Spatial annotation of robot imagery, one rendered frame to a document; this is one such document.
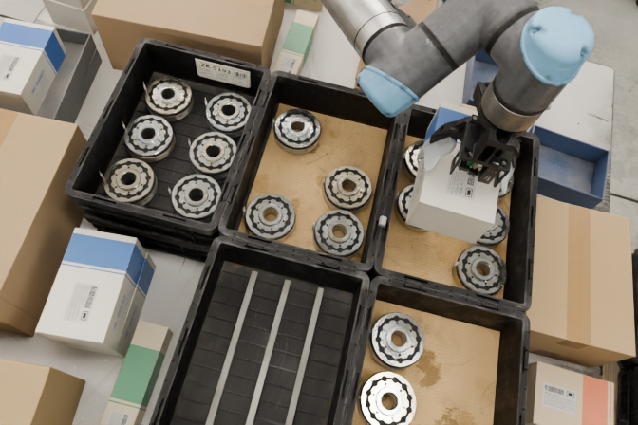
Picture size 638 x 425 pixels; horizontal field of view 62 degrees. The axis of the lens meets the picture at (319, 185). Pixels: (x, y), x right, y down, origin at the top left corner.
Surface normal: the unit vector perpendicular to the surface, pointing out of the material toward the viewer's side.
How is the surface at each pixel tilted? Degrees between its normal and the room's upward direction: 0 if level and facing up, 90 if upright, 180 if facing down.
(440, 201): 0
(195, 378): 0
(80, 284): 0
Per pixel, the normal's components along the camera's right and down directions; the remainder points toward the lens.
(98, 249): 0.09, -0.43
